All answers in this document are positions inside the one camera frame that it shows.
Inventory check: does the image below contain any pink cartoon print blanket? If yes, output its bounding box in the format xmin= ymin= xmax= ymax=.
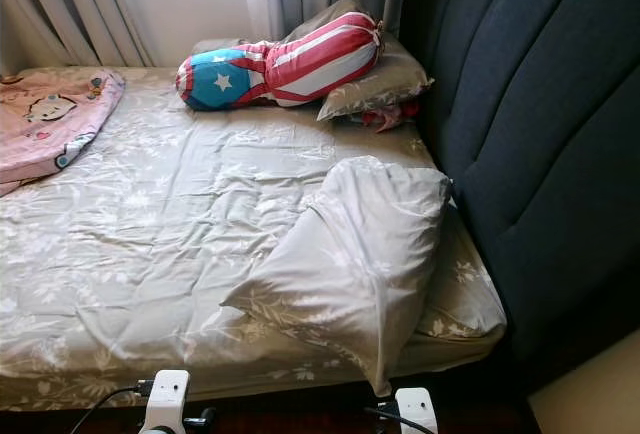
xmin=0 ymin=69 xmax=126 ymax=195

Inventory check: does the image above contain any bed with grey floral sheet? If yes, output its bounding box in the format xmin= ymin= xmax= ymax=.
xmin=0 ymin=64 xmax=508 ymax=413

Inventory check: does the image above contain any star and stripes bolster pillow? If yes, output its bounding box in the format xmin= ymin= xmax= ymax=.
xmin=175 ymin=11 xmax=386 ymax=112

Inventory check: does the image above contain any small red cloth item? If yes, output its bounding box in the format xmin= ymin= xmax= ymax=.
xmin=360 ymin=102 xmax=421 ymax=133

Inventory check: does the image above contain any dark grey upholstered headboard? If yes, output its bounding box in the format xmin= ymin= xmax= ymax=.
xmin=400 ymin=0 xmax=640 ymax=395

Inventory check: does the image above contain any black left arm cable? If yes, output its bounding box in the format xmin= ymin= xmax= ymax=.
xmin=95 ymin=384 xmax=153 ymax=434

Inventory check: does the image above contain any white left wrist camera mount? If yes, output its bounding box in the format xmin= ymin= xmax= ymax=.
xmin=140 ymin=370 xmax=191 ymax=434

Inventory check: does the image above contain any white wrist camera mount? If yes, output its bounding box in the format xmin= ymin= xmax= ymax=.
xmin=140 ymin=370 xmax=191 ymax=434
xmin=395 ymin=387 xmax=439 ymax=434

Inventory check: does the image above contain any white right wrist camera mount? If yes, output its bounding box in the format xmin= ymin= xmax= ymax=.
xmin=395 ymin=387 xmax=439 ymax=434

